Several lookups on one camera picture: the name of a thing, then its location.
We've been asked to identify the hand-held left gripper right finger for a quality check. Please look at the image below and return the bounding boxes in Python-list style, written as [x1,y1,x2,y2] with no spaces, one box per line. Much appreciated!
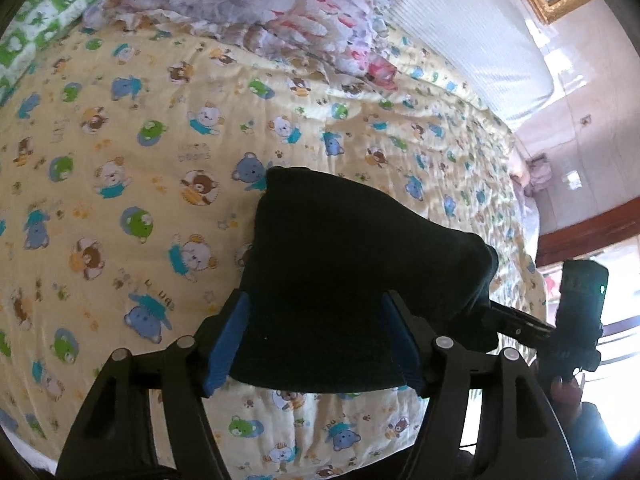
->
[379,290,576,480]

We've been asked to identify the person's right forearm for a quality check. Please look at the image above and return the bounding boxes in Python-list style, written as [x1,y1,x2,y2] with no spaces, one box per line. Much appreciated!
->
[572,400,638,480]

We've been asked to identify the floral quilt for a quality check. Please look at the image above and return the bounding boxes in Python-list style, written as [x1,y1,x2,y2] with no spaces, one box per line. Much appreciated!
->
[82,0,401,91]

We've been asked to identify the brown wooden furniture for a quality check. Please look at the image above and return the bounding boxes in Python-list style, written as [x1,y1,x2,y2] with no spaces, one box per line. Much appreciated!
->
[535,205,640,267]

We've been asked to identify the green checked pillow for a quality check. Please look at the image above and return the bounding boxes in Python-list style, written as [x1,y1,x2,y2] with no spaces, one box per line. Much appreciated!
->
[0,0,151,106]

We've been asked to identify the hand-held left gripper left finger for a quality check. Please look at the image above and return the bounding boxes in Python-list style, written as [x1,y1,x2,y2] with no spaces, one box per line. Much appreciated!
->
[55,290,251,480]

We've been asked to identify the white striped pillow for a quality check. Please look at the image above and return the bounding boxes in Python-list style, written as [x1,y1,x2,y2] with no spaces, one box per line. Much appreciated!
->
[370,0,556,131]

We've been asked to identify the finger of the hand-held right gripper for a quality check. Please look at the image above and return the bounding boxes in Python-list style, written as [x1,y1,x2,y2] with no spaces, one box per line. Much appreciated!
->
[487,300,557,348]

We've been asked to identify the yellow bear print bedsheet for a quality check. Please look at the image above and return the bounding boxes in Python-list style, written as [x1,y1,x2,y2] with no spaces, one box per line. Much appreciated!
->
[0,25,548,480]

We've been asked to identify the pink cloth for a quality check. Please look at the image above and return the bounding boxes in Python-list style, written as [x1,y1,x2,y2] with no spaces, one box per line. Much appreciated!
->
[510,152,553,201]

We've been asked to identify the person's right hand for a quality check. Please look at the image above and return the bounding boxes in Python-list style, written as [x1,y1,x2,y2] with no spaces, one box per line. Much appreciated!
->
[547,375,586,426]

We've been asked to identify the black pants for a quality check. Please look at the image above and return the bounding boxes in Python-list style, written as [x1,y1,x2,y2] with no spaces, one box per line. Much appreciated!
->
[227,166,501,393]

